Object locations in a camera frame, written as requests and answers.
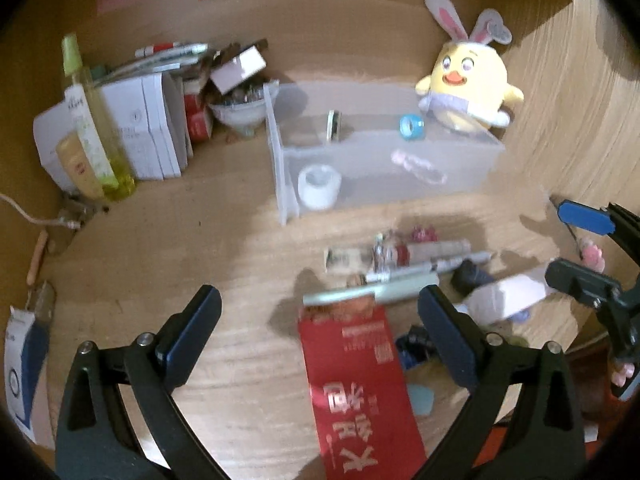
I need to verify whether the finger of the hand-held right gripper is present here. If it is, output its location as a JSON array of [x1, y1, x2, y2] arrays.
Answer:
[[550, 197, 640, 261], [545, 258, 640, 366]]

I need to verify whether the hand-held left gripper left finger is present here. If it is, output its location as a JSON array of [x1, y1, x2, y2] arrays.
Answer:
[[56, 284, 236, 480]]

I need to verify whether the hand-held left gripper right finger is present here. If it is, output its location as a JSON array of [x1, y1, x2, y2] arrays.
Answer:
[[415, 284, 586, 480]]

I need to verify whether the black clip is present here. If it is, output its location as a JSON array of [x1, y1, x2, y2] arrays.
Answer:
[[451, 259, 495, 292]]

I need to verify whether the grey pen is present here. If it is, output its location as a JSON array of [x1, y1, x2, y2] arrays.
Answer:
[[365, 251, 492, 283]]

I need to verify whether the pale green pen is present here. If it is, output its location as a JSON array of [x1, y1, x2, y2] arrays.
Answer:
[[302, 275, 441, 307]]

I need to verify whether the white tube with red cap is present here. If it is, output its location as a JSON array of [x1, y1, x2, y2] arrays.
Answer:
[[394, 240, 472, 265]]

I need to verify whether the red paper envelope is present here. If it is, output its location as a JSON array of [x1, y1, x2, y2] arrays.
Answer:
[[297, 296, 428, 480]]

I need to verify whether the clear plastic storage box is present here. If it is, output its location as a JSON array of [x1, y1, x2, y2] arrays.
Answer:
[[263, 80, 506, 226]]

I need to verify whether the person's right hand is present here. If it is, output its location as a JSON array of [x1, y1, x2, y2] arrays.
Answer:
[[611, 364, 638, 401]]

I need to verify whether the pink paw toy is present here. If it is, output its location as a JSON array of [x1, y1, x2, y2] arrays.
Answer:
[[581, 242, 605, 272]]

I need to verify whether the light blue eraser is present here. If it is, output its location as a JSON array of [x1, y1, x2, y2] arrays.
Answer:
[[409, 382, 435, 418]]

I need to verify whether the small clear bottle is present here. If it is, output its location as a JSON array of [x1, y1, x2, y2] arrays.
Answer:
[[373, 231, 397, 272]]

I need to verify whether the white blue printed box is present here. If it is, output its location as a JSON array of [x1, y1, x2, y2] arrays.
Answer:
[[4, 305, 55, 446]]

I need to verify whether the yellow chick plush toy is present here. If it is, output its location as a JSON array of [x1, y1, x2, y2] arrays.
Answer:
[[415, 0, 525, 133]]

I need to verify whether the white tape roll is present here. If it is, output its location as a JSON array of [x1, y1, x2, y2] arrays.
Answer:
[[297, 163, 342, 211]]

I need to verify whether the blue tape roll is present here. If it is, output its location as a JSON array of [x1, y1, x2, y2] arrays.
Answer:
[[399, 115, 426, 140]]

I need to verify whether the yellow cream tube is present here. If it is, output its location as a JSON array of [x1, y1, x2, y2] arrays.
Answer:
[[55, 134, 105, 200]]

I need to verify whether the stack of white booklets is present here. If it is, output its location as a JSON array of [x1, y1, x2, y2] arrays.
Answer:
[[97, 71, 195, 181]]

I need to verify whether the red carton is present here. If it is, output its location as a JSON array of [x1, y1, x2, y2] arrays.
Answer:
[[183, 91, 215, 142]]

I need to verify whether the yellow green spray bottle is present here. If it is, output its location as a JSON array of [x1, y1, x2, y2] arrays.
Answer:
[[61, 34, 137, 202]]

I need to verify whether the white labelled tube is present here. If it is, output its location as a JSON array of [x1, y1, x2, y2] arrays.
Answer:
[[66, 85, 120, 196]]

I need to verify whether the glass bowl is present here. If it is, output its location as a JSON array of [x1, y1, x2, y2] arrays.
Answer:
[[207, 94, 269, 137]]

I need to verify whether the white cardboard box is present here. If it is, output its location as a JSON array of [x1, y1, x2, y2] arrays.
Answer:
[[32, 102, 83, 195]]

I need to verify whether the small brown white carton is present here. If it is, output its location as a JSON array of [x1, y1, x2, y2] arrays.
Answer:
[[209, 45, 268, 95]]

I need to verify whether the red white marker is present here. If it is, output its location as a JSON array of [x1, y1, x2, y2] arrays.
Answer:
[[135, 41, 181, 59]]

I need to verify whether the white cable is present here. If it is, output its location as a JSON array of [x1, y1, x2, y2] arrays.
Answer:
[[0, 192, 81, 231]]

